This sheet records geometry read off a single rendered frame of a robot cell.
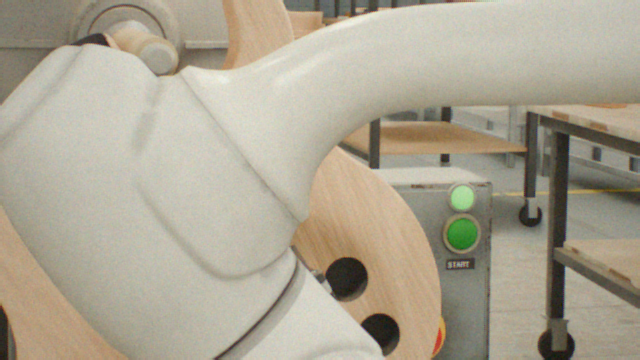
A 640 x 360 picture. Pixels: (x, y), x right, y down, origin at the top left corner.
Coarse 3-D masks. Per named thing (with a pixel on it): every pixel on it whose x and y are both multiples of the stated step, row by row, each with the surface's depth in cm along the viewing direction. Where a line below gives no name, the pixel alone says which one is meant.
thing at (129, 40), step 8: (120, 32) 107; (128, 32) 104; (136, 32) 101; (144, 32) 102; (120, 40) 103; (128, 40) 99; (136, 40) 95; (144, 40) 92; (152, 40) 93; (160, 40) 93; (120, 48) 102; (128, 48) 97; (136, 48) 93; (136, 56) 93; (176, 56) 93; (176, 64) 93
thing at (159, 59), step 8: (144, 48) 92; (152, 48) 91; (160, 48) 91; (168, 48) 92; (144, 56) 91; (152, 56) 91; (160, 56) 91; (168, 56) 91; (152, 64) 91; (160, 64) 91; (168, 64) 91; (152, 72) 91; (160, 72) 91; (168, 72) 92
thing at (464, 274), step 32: (416, 192) 121; (480, 192) 122; (448, 224) 122; (480, 224) 123; (448, 256) 122; (480, 256) 123; (448, 288) 123; (480, 288) 124; (448, 320) 123; (480, 320) 124; (448, 352) 124; (480, 352) 125
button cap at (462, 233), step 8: (456, 224) 122; (464, 224) 122; (472, 224) 122; (448, 232) 122; (456, 232) 122; (464, 232) 122; (472, 232) 122; (448, 240) 122; (456, 240) 122; (464, 240) 122; (472, 240) 122; (464, 248) 122
